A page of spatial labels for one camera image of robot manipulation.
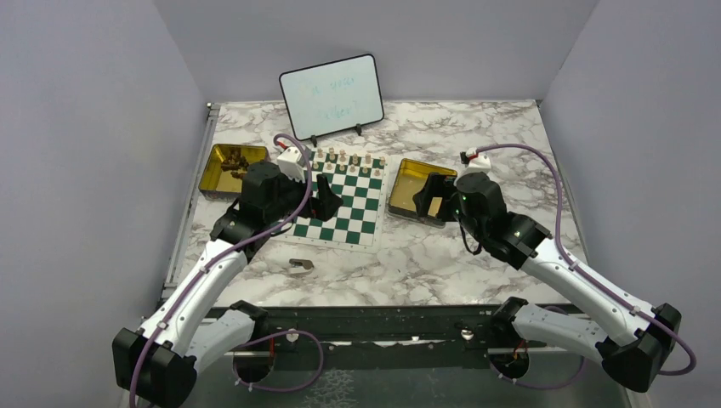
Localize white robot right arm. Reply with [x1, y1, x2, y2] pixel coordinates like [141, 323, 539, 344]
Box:
[413, 172, 681, 393]

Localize dark pieces in tin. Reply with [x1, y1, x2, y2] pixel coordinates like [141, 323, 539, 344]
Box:
[220, 156, 249, 179]

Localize left gold tin box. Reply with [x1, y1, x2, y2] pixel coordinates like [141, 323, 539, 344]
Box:
[198, 144, 270, 201]

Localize beige plastic clip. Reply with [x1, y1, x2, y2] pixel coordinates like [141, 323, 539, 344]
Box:
[289, 258, 315, 275]

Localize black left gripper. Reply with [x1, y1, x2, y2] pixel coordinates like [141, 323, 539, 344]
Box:
[265, 166, 343, 224]

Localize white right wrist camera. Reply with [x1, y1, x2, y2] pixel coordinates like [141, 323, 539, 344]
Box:
[458, 148, 491, 176]

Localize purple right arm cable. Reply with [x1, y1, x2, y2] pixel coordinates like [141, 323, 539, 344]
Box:
[475, 143, 697, 377]

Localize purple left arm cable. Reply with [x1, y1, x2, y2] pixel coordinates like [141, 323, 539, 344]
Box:
[128, 133, 315, 408]

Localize green white chess board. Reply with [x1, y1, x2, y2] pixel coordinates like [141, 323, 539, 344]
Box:
[275, 147, 389, 253]

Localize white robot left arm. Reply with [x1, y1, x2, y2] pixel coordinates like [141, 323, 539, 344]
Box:
[111, 161, 343, 407]

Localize gold tin box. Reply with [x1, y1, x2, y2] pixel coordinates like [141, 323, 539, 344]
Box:
[198, 144, 270, 201]
[387, 158, 457, 228]

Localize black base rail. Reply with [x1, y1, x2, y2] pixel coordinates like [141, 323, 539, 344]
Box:
[208, 305, 570, 373]

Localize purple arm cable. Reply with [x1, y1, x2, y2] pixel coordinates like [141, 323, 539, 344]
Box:
[475, 143, 697, 377]
[128, 133, 315, 408]

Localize light chess pieces row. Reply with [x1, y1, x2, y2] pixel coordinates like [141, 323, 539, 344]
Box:
[309, 148, 389, 179]

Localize right gold tin box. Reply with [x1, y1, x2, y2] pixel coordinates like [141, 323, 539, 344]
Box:
[387, 158, 457, 228]

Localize small whiteboard on stand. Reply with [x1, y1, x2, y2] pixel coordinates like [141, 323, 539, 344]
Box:
[279, 54, 385, 140]

